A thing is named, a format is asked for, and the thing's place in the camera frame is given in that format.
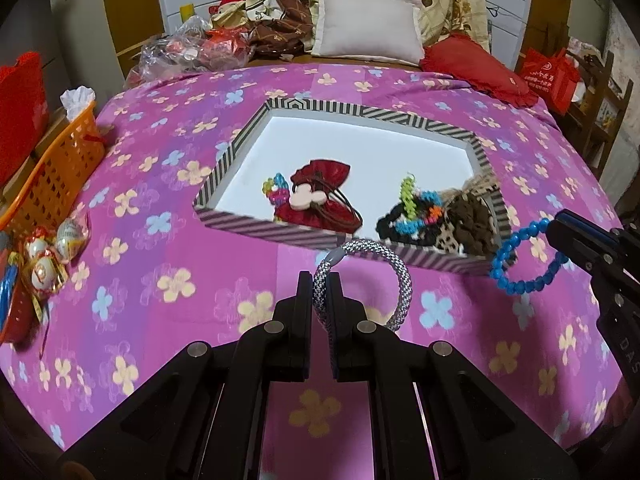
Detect striped cardboard box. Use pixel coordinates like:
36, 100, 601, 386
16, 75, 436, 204
192, 97, 514, 277

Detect wooden chair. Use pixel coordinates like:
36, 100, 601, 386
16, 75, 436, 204
565, 37, 634, 182

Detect white tissue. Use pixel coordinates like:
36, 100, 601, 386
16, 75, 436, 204
60, 86, 97, 124

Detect silver braided bracelet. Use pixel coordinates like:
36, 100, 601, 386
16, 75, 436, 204
312, 240, 412, 334

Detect red shopping bag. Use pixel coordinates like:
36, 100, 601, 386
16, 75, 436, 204
520, 47, 584, 116

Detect pink mouse hair tie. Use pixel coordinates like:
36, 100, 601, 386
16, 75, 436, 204
287, 182, 364, 227

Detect red paper bag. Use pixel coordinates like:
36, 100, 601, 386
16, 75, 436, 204
0, 51, 52, 187

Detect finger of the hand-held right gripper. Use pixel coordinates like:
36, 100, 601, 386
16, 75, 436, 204
556, 210, 627, 247
547, 220, 629, 275

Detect black scrunchie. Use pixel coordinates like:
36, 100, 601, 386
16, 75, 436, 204
375, 204, 442, 252

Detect leopard print bow scrunchie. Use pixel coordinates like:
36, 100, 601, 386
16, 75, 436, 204
434, 175, 504, 259

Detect small multicoloured hair tie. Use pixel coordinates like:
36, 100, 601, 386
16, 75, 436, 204
262, 172, 292, 207

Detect red and white plush toy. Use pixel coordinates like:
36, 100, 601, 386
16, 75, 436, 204
209, 0, 252, 29

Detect blue bead bracelet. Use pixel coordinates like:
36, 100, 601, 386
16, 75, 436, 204
488, 217, 572, 297

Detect clear plastic bags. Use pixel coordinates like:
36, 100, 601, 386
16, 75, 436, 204
125, 15, 257, 87

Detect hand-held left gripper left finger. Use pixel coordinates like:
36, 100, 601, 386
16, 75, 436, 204
60, 271, 315, 480

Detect orange plastic basket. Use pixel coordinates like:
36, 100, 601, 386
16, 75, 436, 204
0, 100, 109, 242

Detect foil wrapped candy pack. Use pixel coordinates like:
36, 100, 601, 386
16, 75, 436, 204
0, 260, 32, 347

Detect brown patterned quilt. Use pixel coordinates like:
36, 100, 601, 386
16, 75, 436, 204
247, 0, 322, 57

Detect red frilled cushion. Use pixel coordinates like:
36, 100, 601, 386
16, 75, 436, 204
419, 35, 539, 109

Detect foil wrapped candy egg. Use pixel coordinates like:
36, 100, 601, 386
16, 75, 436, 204
30, 255, 64, 295
25, 227, 56, 261
54, 220, 87, 262

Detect red velvet bow hair clip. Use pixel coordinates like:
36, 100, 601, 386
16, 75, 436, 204
274, 159, 364, 236

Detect pink floral bedsheet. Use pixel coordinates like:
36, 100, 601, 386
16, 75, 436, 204
0, 57, 627, 480

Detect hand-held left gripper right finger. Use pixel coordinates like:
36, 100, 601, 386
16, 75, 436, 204
327, 271, 586, 480

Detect white pillow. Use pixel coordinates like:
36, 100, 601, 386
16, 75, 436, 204
311, 0, 425, 67

